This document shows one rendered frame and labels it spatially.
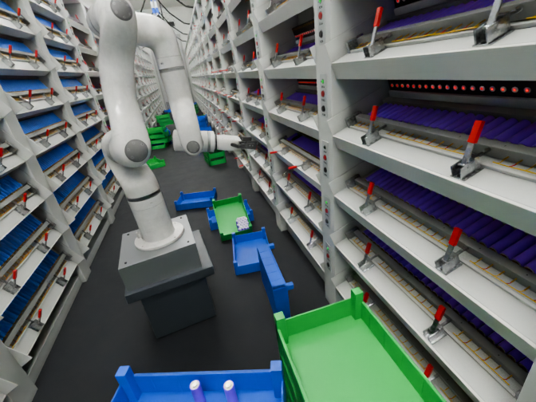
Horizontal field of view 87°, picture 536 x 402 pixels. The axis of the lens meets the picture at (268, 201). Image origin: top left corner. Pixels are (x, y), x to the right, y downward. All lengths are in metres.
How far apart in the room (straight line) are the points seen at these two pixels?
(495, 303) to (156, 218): 0.98
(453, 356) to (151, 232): 0.97
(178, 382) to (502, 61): 0.72
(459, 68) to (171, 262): 0.98
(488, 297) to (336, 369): 0.30
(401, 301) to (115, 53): 1.07
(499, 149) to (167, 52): 0.96
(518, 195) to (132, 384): 0.71
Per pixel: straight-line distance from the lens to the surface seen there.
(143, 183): 1.07
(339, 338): 0.69
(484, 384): 0.77
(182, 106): 1.11
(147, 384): 0.68
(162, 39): 1.13
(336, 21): 0.88
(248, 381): 0.62
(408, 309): 0.85
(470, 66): 0.55
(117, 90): 1.05
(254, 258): 1.59
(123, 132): 1.00
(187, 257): 1.11
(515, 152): 0.58
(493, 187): 0.55
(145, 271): 1.12
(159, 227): 1.13
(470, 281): 0.66
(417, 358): 1.00
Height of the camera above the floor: 0.94
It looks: 25 degrees down
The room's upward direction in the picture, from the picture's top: 7 degrees counter-clockwise
